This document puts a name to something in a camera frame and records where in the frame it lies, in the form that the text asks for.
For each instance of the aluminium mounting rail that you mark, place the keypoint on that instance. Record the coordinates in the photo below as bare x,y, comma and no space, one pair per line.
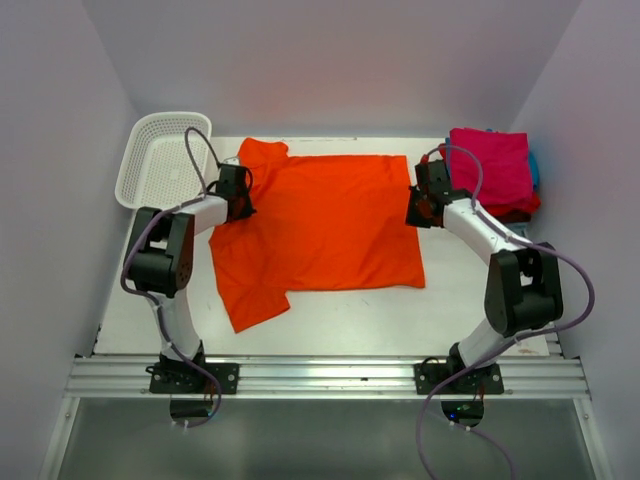
332,377

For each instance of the white plastic basket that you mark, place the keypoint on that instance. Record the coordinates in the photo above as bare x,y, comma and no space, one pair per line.
165,160

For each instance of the orange t shirt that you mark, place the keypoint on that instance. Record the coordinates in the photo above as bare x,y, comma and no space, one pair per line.
322,223

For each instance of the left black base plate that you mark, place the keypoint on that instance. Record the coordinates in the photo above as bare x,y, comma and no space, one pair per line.
220,377

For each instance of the dark red folded t shirt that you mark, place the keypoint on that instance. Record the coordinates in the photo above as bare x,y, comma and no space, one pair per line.
514,216

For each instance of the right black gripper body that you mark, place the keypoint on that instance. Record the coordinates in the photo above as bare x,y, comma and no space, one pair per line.
415,213

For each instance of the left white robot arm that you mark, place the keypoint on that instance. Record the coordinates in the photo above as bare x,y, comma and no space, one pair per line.
158,266

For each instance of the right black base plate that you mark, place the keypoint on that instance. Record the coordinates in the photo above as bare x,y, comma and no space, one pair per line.
486,380

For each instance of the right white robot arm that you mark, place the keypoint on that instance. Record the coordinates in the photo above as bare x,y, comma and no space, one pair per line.
522,293

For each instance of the magenta folded t shirt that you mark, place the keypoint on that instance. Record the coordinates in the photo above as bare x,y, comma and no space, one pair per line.
504,161

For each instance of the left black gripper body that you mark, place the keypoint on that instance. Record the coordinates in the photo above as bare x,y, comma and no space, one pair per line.
246,206

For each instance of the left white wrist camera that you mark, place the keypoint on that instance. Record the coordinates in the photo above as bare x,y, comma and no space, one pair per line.
235,161

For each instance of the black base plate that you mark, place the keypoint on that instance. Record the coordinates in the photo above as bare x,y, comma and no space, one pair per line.
220,377
486,380

